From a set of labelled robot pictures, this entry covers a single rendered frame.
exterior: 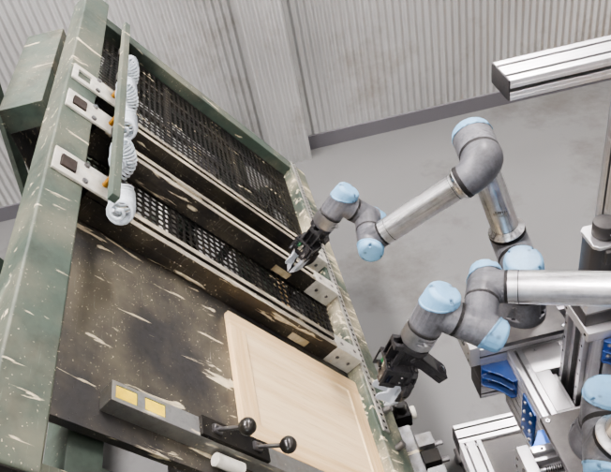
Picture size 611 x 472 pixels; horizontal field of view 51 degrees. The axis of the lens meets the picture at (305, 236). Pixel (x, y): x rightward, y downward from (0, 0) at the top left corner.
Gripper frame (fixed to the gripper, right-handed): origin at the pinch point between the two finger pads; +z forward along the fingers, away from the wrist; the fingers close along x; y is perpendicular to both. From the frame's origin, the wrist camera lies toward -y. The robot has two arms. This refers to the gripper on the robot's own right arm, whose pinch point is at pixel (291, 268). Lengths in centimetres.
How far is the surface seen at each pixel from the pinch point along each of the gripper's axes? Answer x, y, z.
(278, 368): 20.3, 31.2, 9.4
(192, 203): -36.4, 12.0, -0.2
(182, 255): -18.8, 41.6, -4.1
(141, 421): 11, 90, -2
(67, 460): 8, 106, -1
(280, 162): -55, -101, 18
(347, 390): 39.2, 5.0, 16.9
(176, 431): 17, 85, -2
